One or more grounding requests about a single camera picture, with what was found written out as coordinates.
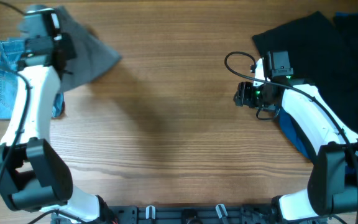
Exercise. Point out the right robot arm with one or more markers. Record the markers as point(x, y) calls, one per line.
point(332, 189)

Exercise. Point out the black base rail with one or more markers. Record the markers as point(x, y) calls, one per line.
point(246, 214)

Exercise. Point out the grey shorts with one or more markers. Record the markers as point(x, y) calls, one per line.
point(94, 58)

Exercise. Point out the black garment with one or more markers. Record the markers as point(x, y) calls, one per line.
point(324, 51)

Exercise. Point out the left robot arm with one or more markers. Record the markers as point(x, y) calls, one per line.
point(33, 177)

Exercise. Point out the folded blue denim jeans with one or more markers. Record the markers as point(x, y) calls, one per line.
point(10, 52)

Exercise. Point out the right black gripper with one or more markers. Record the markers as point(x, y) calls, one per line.
point(245, 95)

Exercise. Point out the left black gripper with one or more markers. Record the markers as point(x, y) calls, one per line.
point(64, 47)

